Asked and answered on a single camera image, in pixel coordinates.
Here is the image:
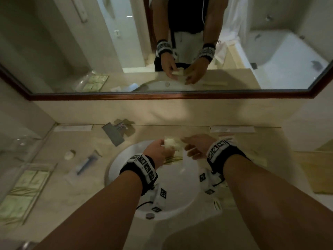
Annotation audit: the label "person's right forearm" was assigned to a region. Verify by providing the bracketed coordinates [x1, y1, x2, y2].
[223, 154, 333, 250]

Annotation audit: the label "long white packet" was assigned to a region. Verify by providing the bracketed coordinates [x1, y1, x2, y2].
[209, 126, 256, 134]
[53, 124, 93, 132]

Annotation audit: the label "pale green sachet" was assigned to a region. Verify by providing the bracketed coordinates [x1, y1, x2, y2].
[15, 170, 37, 190]
[0, 195, 33, 219]
[31, 171, 50, 191]

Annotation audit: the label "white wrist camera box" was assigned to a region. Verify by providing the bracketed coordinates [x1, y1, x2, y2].
[150, 183, 167, 213]
[199, 171, 226, 196]

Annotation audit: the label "blue toothbrush in clear packet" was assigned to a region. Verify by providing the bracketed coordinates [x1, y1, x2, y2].
[65, 153, 99, 183]

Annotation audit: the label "grey metal handle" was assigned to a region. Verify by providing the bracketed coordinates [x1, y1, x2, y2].
[15, 240, 40, 250]

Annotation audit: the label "person's left hand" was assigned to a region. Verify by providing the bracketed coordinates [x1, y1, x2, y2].
[143, 139, 175, 168]

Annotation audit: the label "person's right hand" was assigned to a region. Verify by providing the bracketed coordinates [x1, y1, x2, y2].
[181, 134, 217, 160]

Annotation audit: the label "white sink basin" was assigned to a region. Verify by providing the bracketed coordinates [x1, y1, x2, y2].
[105, 139, 228, 222]

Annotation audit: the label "striped green packet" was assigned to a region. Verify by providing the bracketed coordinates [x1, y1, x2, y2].
[165, 155, 183, 165]

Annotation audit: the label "clear glass tray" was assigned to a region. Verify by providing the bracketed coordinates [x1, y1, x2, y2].
[0, 163, 58, 226]

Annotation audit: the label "black cable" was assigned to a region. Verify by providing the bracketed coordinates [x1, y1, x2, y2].
[136, 189, 156, 210]

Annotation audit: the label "person's left forearm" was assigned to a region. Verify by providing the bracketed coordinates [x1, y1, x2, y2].
[32, 170, 144, 250]

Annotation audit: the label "wood framed wall mirror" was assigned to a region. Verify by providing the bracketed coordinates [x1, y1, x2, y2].
[0, 0, 333, 101]

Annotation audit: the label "cream soap bar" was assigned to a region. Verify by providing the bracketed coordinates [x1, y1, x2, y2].
[164, 137, 186, 151]

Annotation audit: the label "black marker wristband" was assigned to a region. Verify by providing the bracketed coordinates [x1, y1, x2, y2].
[207, 139, 251, 178]
[119, 153, 159, 197]

